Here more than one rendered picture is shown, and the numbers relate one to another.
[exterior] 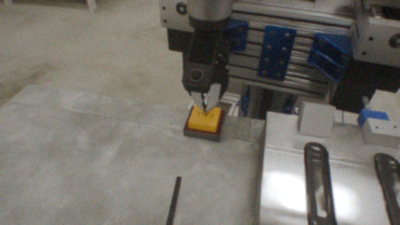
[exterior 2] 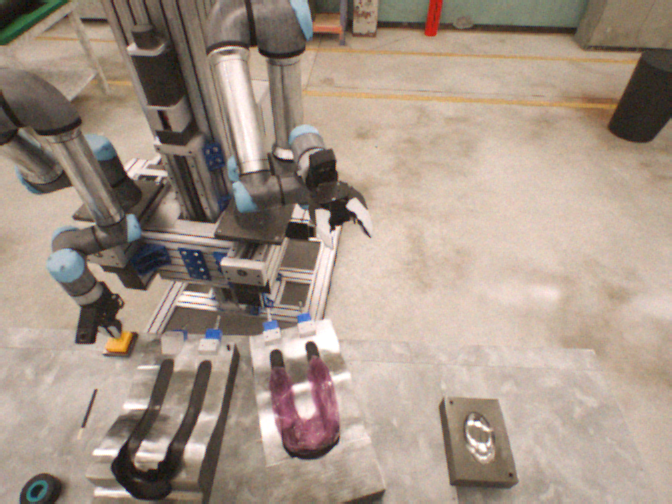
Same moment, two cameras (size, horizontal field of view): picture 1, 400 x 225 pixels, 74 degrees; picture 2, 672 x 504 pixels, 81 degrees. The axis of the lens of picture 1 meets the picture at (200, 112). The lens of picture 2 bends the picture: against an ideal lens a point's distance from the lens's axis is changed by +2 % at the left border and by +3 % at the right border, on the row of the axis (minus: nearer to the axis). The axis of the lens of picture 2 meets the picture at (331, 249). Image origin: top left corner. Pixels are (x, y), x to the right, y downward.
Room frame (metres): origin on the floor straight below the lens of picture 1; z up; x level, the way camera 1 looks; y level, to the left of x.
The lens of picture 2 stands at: (-0.29, -0.56, 1.94)
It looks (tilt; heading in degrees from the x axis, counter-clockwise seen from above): 48 degrees down; 349
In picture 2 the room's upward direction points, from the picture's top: straight up
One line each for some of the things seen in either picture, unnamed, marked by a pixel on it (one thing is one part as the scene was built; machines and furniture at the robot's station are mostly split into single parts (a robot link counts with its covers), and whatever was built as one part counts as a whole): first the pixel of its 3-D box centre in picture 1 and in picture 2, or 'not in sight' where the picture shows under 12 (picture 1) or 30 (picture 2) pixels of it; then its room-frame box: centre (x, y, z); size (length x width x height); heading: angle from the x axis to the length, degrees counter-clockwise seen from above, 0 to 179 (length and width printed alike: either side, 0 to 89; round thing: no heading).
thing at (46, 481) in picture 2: not in sight; (40, 492); (0.03, 0.11, 0.82); 0.08 x 0.08 x 0.04
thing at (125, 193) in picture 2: not in sight; (113, 187); (0.87, -0.02, 1.09); 0.15 x 0.15 x 0.10
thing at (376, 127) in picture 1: (372, 119); (214, 334); (0.36, -0.32, 0.89); 0.13 x 0.05 x 0.05; 167
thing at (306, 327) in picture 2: not in sight; (303, 318); (0.38, -0.59, 0.86); 0.13 x 0.05 x 0.05; 4
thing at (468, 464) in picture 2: not in sight; (475, 440); (-0.05, -0.99, 0.84); 0.20 x 0.15 x 0.07; 167
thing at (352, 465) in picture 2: not in sight; (307, 405); (0.11, -0.57, 0.86); 0.50 x 0.26 x 0.11; 4
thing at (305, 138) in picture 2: not in sight; (309, 151); (0.45, -0.65, 1.43); 0.11 x 0.08 x 0.09; 6
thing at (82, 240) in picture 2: not in sight; (75, 245); (0.55, 0.00, 1.15); 0.11 x 0.11 x 0.08; 18
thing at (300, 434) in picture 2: not in sight; (304, 398); (0.11, -0.56, 0.90); 0.26 x 0.18 x 0.08; 4
